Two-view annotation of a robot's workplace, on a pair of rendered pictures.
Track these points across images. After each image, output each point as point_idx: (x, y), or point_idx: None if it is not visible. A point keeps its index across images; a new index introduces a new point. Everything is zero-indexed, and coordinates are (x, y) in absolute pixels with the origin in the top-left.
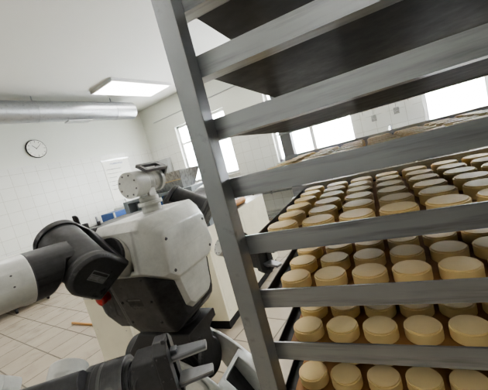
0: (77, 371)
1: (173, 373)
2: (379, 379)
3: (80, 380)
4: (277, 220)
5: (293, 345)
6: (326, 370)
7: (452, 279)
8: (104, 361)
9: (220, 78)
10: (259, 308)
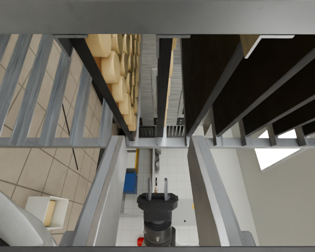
0: (175, 231)
1: (159, 193)
2: (137, 92)
3: (172, 228)
4: (234, 119)
5: (164, 128)
6: (135, 114)
7: None
8: (171, 234)
9: (308, 131)
10: None
